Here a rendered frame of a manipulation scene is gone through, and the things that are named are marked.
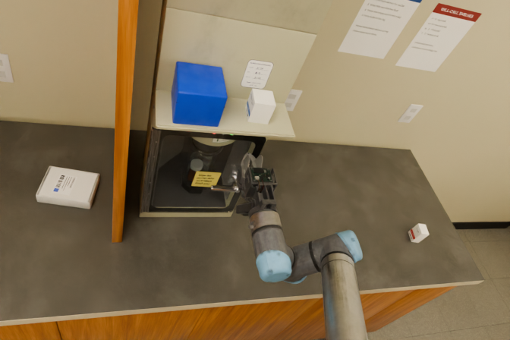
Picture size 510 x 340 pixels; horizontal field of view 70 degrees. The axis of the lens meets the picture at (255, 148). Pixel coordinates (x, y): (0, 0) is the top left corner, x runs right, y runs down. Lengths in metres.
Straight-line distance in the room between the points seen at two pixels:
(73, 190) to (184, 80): 0.69
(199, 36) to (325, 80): 0.85
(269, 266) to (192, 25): 0.53
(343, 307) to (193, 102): 0.49
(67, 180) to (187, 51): 0.71
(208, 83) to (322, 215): 0.90
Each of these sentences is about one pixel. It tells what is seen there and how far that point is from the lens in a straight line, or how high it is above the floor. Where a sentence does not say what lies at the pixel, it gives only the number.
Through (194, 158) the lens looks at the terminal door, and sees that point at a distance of 1.03.
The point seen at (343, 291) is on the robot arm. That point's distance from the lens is 0.79.
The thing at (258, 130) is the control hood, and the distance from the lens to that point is 0.84.
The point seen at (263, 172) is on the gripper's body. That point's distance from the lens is 0.93.
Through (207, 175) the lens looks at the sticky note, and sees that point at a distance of 1.11.
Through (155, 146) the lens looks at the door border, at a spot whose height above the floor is 1.32.
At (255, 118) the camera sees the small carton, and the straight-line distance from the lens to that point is 0.84.
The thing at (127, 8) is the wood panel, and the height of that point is 1.75.
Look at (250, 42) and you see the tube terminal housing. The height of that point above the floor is 1.67.
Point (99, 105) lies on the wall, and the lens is 1.51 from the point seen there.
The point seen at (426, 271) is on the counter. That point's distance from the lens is 1.66.
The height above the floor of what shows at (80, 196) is 0.98.
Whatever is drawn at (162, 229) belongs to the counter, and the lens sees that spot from 1.29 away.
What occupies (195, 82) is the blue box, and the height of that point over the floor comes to 1.60.
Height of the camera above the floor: 2.07
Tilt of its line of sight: 45 degrees down
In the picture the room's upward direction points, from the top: 24 degrees clockwise
